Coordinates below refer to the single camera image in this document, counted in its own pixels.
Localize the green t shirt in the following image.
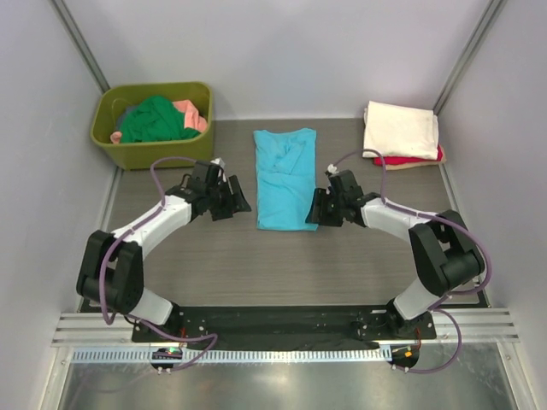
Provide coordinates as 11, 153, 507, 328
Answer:
118, 96, 202, 144

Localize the olive green plastic bin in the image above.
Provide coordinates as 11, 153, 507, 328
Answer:
90, 81, 215, 171

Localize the folded tan t shirt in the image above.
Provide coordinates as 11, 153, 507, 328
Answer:
382, 146, 448, 172

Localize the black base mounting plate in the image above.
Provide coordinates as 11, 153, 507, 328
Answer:
155, 305, 437, 350

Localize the right aluminium frame post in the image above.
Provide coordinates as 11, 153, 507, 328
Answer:
433, 0, 508, 116

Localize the light blue t shirt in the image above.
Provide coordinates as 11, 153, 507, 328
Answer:
253, 128, 317, 231

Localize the folded red t shirt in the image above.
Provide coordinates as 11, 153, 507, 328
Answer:
373, 143, 444, 167

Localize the salmon pink t shirt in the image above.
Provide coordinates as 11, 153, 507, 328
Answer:
109, 99, 209, 144

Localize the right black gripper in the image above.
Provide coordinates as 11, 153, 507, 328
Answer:
305, 187, 345, 227

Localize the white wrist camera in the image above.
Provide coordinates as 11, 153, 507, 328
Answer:
325, 164, 338, 177
211, 157, 226, 181

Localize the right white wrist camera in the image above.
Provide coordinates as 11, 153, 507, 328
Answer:
325, 164, 338, 177

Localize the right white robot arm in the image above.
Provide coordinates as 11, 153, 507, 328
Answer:
306, 166, 485, 338

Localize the left aluminium frame post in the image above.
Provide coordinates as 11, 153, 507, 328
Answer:
50, 0, 110, 93

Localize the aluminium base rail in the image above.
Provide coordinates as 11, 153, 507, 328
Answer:
51, 307, 520, 347

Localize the aluminium frame post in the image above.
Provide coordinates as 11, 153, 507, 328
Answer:
433, 0, 508, 116
50, 0, 110, 93

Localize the white slotted cable duct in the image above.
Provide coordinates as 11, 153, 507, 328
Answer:
71, 346, 391, 366

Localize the folded cream t shirt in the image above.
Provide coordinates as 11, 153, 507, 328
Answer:
362, 101, 439, 160

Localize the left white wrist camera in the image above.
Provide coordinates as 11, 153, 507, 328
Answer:
211, 157, 226, 181

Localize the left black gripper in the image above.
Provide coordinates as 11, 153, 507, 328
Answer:
205, 175, 250, 220

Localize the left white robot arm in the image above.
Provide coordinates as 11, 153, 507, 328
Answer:
76, 158, 251, 342

